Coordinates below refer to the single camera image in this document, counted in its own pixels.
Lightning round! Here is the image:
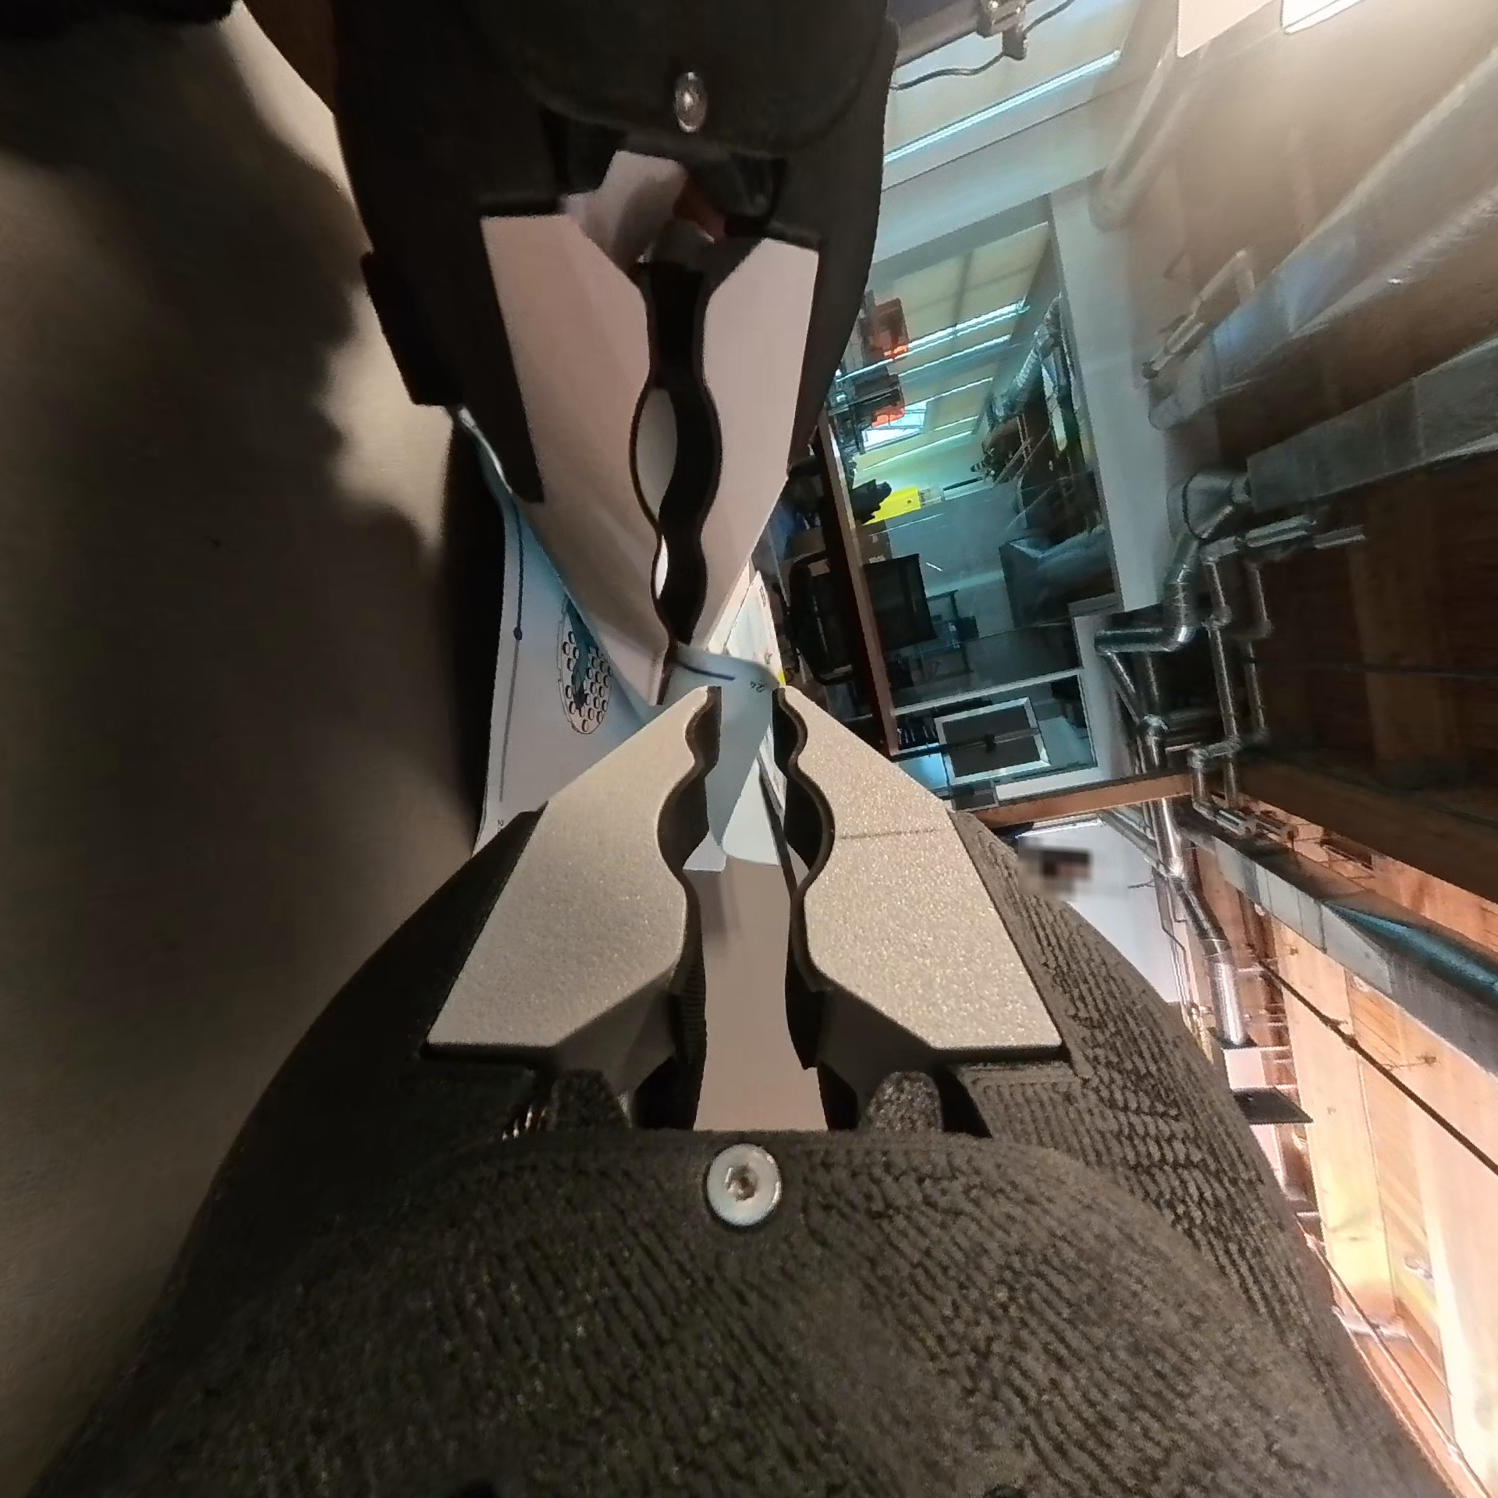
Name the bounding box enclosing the black office chair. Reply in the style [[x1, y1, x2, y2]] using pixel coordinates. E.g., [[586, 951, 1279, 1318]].
[[778, 549, 940, 692]]

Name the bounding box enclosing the metal ventilation duct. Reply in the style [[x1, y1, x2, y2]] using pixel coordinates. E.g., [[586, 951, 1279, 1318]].
[[1094, 467, 1281, 1056]]

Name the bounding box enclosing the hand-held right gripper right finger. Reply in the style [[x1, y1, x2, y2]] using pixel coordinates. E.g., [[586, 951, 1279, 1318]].
[[767, 690, 1069, 1108]]

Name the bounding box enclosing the long wooden table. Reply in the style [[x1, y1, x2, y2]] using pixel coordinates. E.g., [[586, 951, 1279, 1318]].
[[814, 398, 910, 758]]

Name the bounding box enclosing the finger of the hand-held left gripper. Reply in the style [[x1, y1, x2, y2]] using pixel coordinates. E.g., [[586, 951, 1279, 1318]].
[[480, 152, 705, 706], [662, 228, 821, 651]]

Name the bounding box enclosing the grey sofa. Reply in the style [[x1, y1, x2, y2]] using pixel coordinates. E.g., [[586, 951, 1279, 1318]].
[[998, 526, 1117, 612]]

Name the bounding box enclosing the white framed panel on stand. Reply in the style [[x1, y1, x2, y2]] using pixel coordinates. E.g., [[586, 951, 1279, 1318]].
[[935, 696, 1046, 783]]

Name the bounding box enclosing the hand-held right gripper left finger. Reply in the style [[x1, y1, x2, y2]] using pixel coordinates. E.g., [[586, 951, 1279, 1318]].
[[427, 689, 719, 1095]]

